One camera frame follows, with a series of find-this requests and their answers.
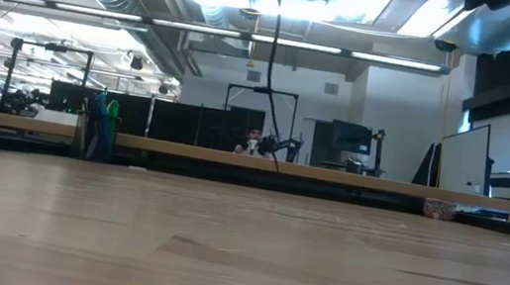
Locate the black lamp cord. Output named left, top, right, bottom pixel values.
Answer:
left=250, top=0, right=306, bottom=175

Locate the black computer monitor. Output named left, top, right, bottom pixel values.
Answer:
left=328, top=119, right=375, bottom=156

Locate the person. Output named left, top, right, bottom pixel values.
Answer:
left=233, top=126, right=267, bottom=159

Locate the dark metal pot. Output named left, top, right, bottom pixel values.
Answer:
left=343, top=155, right=367, bottom=177

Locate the light wooden desk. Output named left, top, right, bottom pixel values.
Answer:
left=0, top=110, right=510, bottom=217

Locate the black partition panel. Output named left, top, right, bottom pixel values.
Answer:
left=45, top=78, right=268, bottom=157

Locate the white board panel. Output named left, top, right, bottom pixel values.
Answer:
left=435, top=117, right=500, bottom=198

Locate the long ceiling light fixture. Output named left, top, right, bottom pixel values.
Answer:
left=0, top=0, right=454, bottom=77

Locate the patterned round bowl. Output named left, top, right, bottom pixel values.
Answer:
left=420, top=196, right=459, bottom=224

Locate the black background rig frame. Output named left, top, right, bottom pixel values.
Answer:
left=0, top=36, right=96, bottom=123
left=217, top=81, right=301, bottom=161

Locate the black aluminium table frame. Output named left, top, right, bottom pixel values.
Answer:
left=0, top=129, right=510, bottom=239

